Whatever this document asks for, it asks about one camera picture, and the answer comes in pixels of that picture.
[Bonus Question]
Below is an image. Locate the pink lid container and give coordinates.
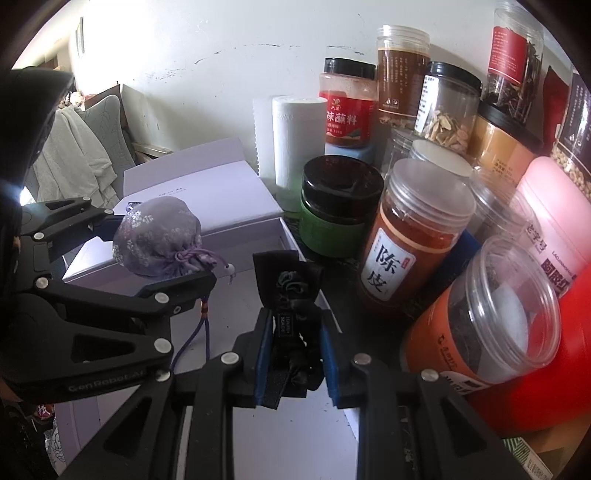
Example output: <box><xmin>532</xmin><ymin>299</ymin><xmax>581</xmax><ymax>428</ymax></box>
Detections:
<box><xmin>515</xmin><ymin>156</ymin><xmax>591</xmax><ymax>301</ymax></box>

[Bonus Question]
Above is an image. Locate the green jar with black lid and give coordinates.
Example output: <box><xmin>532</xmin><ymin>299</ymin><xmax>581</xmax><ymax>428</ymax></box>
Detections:
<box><xmin>299</xmin><ymin>156</ymin><xmax>385</xmax><ymax>258</ymax></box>

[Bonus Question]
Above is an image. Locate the brown powder clear jar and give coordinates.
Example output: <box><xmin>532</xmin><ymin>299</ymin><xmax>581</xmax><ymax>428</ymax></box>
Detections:
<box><xmin>376</xmin><ymin>25</ymin><xmax>431</xmax><ymax>130</ymax></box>

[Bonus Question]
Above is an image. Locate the white paper towel roll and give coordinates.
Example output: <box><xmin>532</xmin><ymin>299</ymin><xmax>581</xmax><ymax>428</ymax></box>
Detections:
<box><xmin>271</xmin><ymin>95</ymin><xmax>328</xmax><ymax>213</ymax></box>

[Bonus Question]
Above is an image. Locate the clear jar with orange label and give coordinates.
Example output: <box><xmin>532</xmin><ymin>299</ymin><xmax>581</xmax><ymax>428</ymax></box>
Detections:
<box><xmin>401</xmin><ymin>235</ymin><xmax>561</xmax><ymax>393</ymax></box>

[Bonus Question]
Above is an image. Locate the red plastic container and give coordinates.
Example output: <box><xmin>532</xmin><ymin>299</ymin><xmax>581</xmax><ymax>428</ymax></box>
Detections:
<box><xmin>466</xmin><ymin>281</ymin><xmax>591</xmax><ymax>435</ymax></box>

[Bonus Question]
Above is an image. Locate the green striped box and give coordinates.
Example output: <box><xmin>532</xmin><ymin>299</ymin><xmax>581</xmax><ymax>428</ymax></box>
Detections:
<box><xmin>501</xmin><ymin>431</ymin><xmax>555</xmax><ymax>480</ymax></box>

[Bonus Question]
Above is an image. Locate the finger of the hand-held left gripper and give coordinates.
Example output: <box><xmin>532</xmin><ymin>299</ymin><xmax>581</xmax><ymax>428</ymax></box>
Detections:
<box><xmin>31</xmin><ymin>270</ymin><xmax>219</xmax><ymax>366</ymax></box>
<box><xmin>21</xmin><ymin>196</ymin><xmax>126</xmax><ymax>265</ymax></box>

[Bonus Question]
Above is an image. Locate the lavender gift box lid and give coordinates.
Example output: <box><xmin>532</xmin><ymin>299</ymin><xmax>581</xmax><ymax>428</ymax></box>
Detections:
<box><xmin>62</xmin><ymin>137</ymin><xmax>283</xmax><ymax>283</ymax></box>

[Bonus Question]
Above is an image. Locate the dark pouch with beans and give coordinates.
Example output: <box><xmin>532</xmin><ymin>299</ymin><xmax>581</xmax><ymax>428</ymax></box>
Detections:
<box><xmin>551</xmin><ymin>71</ymin><xmax>591</xmax><ymax>204</ymax></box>

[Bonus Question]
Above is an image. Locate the black polka dot hair bow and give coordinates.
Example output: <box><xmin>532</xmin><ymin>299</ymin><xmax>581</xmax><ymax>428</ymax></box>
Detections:
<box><xmin>253</xmin><ymin>250</ymin><xmax>327</xmax><ymax>411</ymax></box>

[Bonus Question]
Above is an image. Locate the red label spice jar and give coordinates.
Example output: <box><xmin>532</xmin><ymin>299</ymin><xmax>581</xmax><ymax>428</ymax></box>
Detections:
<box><xmin>318</xmin><ymin>58</ymin><xmax>377</xmax><ymax>148</ymax></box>

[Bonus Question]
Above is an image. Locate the clear jar with white lid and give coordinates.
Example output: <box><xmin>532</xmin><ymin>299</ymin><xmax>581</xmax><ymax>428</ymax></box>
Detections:
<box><xmin>409</xmin><ymin>138</ymin><xmax>474</xmax><ymax>178</ymax></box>

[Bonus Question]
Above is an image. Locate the dried slices jar black lid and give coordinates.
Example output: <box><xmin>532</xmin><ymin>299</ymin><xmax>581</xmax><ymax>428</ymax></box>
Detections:
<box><xmin>413</xmin><ymin>61</ymin><xmax>483</xmax><ymax>155</ymax></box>

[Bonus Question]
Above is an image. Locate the dried herb jar red label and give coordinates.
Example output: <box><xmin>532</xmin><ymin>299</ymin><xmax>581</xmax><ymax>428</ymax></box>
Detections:
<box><xmin>480</xmin><ymin>2</ymin><xmax>546</xmax><ymax>123</ymax></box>

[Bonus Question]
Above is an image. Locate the purple embroidered sachet pouch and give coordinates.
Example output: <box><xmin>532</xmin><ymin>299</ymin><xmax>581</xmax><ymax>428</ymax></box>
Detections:
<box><xmin>112</xmin><ymin>196</ymin><xmax>237</xmax><ymax>372</ymax></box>

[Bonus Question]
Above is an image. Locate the empty clear plastic jar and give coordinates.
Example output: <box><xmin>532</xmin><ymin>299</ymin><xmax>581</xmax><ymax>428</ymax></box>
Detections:
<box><xmin>471</xmin><ymin>168</ymin><xmax>536</xmax><ymax>245</ymax></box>
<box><xmin>383</xmin><ymin>127</ymin><xmax>416</xmax><ymax>176</ymax></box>

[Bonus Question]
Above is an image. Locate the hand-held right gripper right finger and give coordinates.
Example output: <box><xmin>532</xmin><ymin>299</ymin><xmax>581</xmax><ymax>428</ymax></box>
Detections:
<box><xmin>322</xmin><ymin>314</ymin><xmax>527</xmax><ymax>480</ymax></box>

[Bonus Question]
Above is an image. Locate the pale grey garment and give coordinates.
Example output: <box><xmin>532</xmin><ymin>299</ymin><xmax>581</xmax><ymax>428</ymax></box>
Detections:
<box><xmin>34</xmin><ymin>106</ymin><xmax>118</xmax><ymax>208</ymax></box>

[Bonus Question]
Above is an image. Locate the tan jar with black lid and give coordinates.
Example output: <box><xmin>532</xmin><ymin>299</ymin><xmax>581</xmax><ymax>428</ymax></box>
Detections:
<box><xmin>466</xmin><ymin>102</ymin><xmax>543</xmax><ymax>181</ymax></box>

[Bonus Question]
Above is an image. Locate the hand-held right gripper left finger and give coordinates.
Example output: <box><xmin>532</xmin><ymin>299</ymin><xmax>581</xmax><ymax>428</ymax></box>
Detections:
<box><xmin>60</xmin><ymin>309</ymin><xmax>274</xmax><ymax>480</ymax></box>

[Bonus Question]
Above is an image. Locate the orange powder jar white label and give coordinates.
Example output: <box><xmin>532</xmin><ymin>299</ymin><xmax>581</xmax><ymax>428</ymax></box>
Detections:
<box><xmin>358</xmin><ymin>158</ymin><xmax>476</xmax><ymax>319</ymax></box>

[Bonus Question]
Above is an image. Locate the lavender gift box base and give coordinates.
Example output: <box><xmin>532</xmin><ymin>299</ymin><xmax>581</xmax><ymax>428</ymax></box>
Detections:
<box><xmin>51</xmin><ymin>217</ymin><xmax>365</xmax><ymax>480</ymax></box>

